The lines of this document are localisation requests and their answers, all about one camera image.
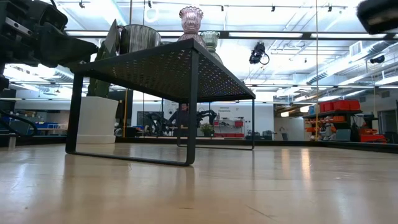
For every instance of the small potted plant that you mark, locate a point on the small potted plant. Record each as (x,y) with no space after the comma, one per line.
(207,128)

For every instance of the pink ribbed glass candle holder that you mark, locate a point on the pink ribbed glass candle holder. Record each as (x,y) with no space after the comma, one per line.
(191,21)

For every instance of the orange storage bin rack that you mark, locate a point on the orange storage bin rack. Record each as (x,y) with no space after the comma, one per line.
(340,105)

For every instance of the black background robot arm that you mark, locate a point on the black background robot arm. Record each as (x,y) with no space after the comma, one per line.
(155,119)
(206,113)

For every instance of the person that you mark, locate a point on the person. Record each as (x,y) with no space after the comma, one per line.
(183,116)

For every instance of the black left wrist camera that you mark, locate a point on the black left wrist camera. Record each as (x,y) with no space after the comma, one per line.
(53,15)

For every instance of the green cactus plant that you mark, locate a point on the green cactus plant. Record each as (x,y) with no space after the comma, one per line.
(98,88)

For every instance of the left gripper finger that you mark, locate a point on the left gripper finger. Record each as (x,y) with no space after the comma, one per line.
(68,49)

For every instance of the black perforated metal shelf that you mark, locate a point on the black perforated metal shelf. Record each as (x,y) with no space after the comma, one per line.
(155,71)

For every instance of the clear glass vase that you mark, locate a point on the clear glass vase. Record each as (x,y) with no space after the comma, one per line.
(211,39)

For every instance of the white hexagonal plant pot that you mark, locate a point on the white hexagonal plant pot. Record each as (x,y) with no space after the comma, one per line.
(96,121)

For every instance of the shelf with red bins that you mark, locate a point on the shelf with red bins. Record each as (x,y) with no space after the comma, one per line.
(238,123)

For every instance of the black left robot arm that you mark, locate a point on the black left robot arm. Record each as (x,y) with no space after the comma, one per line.
(3,82)

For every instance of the yellow pole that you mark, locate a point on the yellow pole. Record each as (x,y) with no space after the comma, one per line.
(125,112)

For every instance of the metal scented candle tin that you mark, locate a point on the metal scented candle tin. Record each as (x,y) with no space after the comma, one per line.
(138,39)

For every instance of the black hanging camera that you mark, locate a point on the black hanging camera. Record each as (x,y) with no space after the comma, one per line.
(256,53)

